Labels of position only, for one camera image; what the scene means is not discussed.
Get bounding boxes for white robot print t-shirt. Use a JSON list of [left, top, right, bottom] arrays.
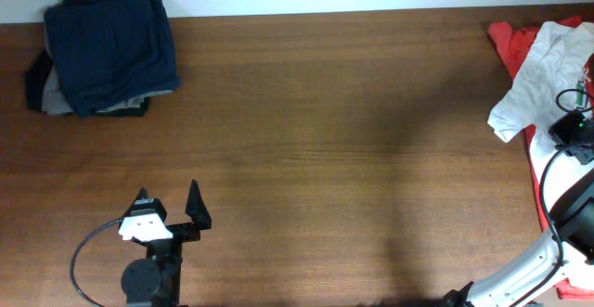
[[486, 20, 594, 215]]

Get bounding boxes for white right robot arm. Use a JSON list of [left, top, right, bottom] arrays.
[[437, 172, 593, 307]]

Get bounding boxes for red t-shirt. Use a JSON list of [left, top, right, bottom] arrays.
[[486, 16, 594, 301]]

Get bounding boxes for folded grey garment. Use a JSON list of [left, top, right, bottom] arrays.
[[41, 67, 173, 117]]

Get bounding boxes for folded navy blue garment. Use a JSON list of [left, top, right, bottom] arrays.
[[44, 0, 181, 117]]

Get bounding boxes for folded black garment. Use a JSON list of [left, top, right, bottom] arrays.
[[24, 49, 151, 118]]

